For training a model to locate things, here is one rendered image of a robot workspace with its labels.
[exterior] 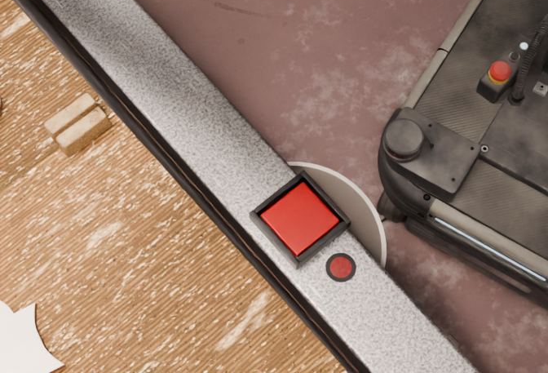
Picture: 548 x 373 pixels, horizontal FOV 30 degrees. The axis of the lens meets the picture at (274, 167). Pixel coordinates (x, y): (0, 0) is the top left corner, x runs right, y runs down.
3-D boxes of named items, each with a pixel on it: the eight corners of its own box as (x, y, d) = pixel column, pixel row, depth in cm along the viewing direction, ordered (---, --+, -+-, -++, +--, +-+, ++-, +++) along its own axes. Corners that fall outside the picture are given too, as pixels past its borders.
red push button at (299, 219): (302, 184, 109) (302, 179, 108) (340, 225, 107) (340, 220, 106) (259, 219, 108) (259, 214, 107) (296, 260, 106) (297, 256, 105)
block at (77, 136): (103, 114, 111) (99, 103, 108) (113, 126, 110) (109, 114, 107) (58, 148, 109) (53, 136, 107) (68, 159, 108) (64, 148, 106)
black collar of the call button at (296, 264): (303, 175, 110) (303, 169, 108) (351, 226, 107) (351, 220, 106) (249, 218, 108) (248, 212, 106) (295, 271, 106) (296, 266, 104)
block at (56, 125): (91, 101, 111) (86, 90, 109) (101, 113, 111) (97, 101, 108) (46, 134, 110) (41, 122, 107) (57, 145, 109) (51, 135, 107)
